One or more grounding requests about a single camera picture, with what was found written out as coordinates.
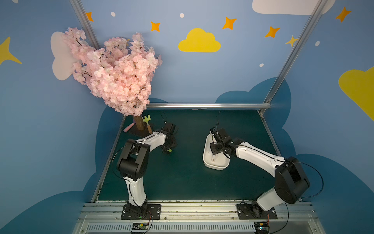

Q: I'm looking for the white oval storage box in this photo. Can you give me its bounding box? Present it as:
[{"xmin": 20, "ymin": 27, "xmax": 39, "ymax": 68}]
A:
[{"xmin": 203, "ymin": 133, "xmax": 230, "ymax": 170}]

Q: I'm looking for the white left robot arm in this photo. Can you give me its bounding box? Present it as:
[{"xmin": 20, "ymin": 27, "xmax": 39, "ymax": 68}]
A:
[{"xmin": 116, "ymin": 122, "xmax": 177, "ymax": 219}]

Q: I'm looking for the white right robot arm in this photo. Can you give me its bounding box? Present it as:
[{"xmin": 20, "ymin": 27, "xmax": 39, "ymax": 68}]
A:
[{"xmin": 203, "ymin": 127, "xmax": 310, "ymax": 218}]

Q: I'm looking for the green toy rake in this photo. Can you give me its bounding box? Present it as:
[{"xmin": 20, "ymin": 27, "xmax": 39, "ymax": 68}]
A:
[{"xmin": 142, "ymin": 115, "xmax": 153, "ymax": 134}]

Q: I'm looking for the pink toy stick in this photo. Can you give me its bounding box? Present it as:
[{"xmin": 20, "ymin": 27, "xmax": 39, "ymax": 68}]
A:
[{"xmin": 123, "ymin": 122, "xmax": 135, "ymax": 133}]

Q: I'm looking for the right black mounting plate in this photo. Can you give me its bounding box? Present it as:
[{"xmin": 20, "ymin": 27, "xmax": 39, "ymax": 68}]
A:
[{"xmin": 236, "ymin": 202, "xmax": 278, "ymax": 220}]

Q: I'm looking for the black mounting plate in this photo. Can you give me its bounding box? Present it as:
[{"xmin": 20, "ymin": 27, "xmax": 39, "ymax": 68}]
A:
[
  {"xmin": 121, "ymin": 203, "xmax": 162, "ymax": 220},
  {"xmin": 236, "ymin": 202, "xmax": 278, "ymax": 220}
]

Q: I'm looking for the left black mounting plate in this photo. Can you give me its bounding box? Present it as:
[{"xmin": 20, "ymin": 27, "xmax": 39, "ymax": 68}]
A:
[{"xmin": 121, "ymin": 203, "xmax": 162, "ymax": 220}]

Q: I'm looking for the pink cherry blossom tree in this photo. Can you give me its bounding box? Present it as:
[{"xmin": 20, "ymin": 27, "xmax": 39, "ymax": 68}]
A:
[{"xmin": 63, "ymin": 28, "xmax": 162, "ymax": 131}]

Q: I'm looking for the left green circuit board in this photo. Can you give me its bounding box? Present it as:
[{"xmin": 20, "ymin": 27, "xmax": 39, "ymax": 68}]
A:
[{"xmin": 131, "ymin": 223, "xmax": 151, "ymax": 232}]

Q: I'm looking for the green circuit board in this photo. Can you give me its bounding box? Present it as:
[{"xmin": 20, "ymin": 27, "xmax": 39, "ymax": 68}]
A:
[
  {"xmin": 254, "ymin": 222, "xmax": 270, "ymax": 234},
  {"xmin": 131, "ymin": 223, "xmax": 151, "ymax": 232}
]

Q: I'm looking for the right green circuit board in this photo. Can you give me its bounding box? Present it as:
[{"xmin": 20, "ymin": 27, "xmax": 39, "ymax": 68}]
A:
[{"xmin": 254, "ymin": 222, "xmax": 270, "ymax": 234}]

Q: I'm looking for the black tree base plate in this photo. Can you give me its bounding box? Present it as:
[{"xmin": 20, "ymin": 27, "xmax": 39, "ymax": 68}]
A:
[{"xmin": 128, "ymin": 122, "xmax": 151, "ymax": 138}]

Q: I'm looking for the aluminium back frame rail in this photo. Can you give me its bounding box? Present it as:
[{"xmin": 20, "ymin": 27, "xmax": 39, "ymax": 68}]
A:
[{"xmin": 147, "ymin": 103, "xmax": 271, "ymax": 109}]

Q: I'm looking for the aluminium corner frame post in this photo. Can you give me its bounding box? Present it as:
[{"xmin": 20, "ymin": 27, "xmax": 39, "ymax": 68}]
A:
[{"xmin": 259, "ymin": 0, "xmax": 335, "ymax": 117}]

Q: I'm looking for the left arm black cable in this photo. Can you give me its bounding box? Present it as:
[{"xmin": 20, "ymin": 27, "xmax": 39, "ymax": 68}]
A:
[{"xmin": 111, "ymin": 146, "xmax": 126, "ymax": 180}]

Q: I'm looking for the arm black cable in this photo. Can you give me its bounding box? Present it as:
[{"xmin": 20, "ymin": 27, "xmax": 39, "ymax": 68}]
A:
[
  {"xmin": 111, "ymin": 146, "xmax": 126, "ymax": 180},
  {"xmin": 297, "ymin": 161, "xmax": 325, "ymax": 199}
]

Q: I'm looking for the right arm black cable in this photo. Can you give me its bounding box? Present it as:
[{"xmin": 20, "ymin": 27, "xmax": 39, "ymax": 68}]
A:
[{"xmin": 297, "ymin": 161, "xmax": 325, "ymax": 199}]

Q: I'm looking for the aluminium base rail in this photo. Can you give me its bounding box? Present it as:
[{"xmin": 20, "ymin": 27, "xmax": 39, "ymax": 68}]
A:
[{"xmin": 73, "ymin": 200, "xmax": 325, "ymax": 234}]

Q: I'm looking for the aluminium left frame post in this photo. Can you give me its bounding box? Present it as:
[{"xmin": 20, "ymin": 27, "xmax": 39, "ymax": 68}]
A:
[{"xmin": 70, "ymin": 0, "xmax": 100, "ymax": 49}]

